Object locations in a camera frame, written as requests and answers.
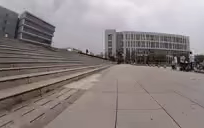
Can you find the white building with many windows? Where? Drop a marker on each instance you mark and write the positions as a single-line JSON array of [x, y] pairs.
[[146, 41]]

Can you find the dark glass building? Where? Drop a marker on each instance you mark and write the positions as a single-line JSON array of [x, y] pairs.
[[3, 23]]

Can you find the wide grey stone steps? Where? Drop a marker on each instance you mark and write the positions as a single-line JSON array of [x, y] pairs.
[[23, 66]]

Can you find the group of people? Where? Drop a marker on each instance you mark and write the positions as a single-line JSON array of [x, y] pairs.
[[183, 61]]

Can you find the grey paved plaza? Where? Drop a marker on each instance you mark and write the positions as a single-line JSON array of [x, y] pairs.
[[140, 100]]

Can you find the grey layered building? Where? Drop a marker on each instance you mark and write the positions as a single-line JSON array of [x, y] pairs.
[[35, 30]]

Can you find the person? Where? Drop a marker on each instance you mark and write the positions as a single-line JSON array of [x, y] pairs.
[[87, 51]]

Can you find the grey brick strip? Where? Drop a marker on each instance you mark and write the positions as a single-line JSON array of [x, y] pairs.
[[40, 110]]

